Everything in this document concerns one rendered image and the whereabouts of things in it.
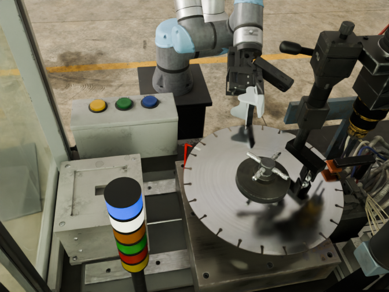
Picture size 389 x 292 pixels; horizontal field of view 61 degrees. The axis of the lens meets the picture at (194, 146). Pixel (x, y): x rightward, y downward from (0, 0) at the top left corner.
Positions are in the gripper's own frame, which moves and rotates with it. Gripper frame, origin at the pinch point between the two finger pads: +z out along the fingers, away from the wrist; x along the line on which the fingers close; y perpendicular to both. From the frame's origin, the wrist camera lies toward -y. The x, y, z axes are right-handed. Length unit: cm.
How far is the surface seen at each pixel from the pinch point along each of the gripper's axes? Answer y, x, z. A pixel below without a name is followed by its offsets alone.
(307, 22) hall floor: -98, -219, -157
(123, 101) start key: 34.4, -8.6, -7.3
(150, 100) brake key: 27.1, -9.1, -8.0
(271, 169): 0.1, 15.5, 12.0
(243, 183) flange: 5.1, 12.7, 14.9
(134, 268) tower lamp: 24.2, 25.3, 29.3
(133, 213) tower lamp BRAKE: 23.1, 37.9, 20.3
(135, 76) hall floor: 57, -162, -72
